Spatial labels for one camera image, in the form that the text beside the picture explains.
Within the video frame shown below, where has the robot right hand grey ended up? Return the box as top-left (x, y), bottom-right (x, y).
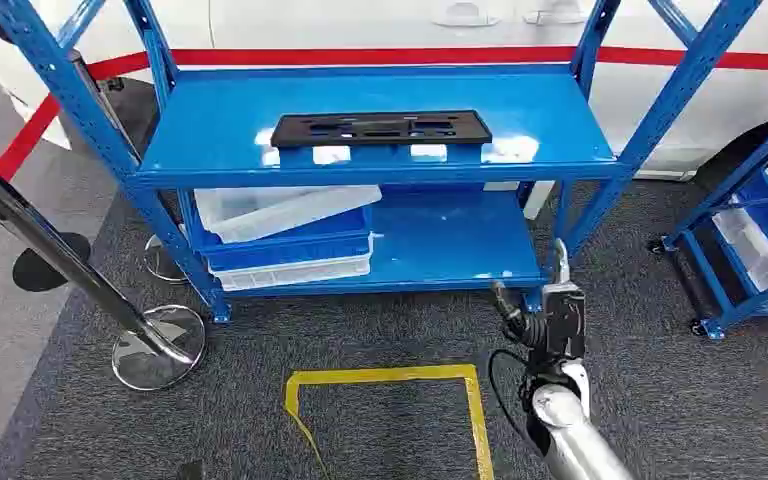
top-left (492, 280), bottom-right (588, 367)

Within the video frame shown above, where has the blue wheeled rack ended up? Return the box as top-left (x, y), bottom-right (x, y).
top-left (647, 102), bottom-right (768, 341)

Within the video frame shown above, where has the yellow floor tape square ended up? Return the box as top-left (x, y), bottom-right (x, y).
top-left (283, 363), bottom-right (497, 480)

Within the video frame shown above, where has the white plastic crate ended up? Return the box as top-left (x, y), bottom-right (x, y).
top-left (208, 251), bottom-right (376, 293)

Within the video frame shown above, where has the blue tray stand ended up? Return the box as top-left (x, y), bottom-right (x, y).
top-left (277, 143), bottom-right (486, 170)

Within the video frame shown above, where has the blue plastic crate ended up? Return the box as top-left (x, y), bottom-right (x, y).
top-left (195, 206), bottom-right (374, 274)

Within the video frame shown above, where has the black round floor disc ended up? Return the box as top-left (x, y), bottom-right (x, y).
top-left (11, 231), bottom-right (92, 294)

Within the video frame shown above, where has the red barrier belt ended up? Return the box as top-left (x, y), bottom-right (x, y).
top-left (85, 44), bottom-right (768, 82)
top-left (0, 94), bottom-right (63, 182)

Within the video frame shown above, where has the black plastic tray with cutouts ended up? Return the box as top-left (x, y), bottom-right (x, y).
top-left (269, 109), bottom-right (494, 150)

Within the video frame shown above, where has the blue metal shelf rack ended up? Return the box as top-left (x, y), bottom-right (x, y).
top-left (0, 0), bottom-right (764, 326)

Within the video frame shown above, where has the white car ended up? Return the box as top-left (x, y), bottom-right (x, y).
top-left (0, 0), bottom-right (768, 183)

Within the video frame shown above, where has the black cable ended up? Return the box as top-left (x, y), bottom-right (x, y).
top-left (487, 348), bottom-right (544, 458)

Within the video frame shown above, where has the chrome stanchion post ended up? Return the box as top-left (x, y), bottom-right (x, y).
top-left (0, 162), bottom-right (208, 393)
top-left (65, 48), bottom-right (191, 285)

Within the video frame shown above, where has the white car door handle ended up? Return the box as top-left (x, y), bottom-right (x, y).
top-left (523, 7), bottom-right (588, 27)

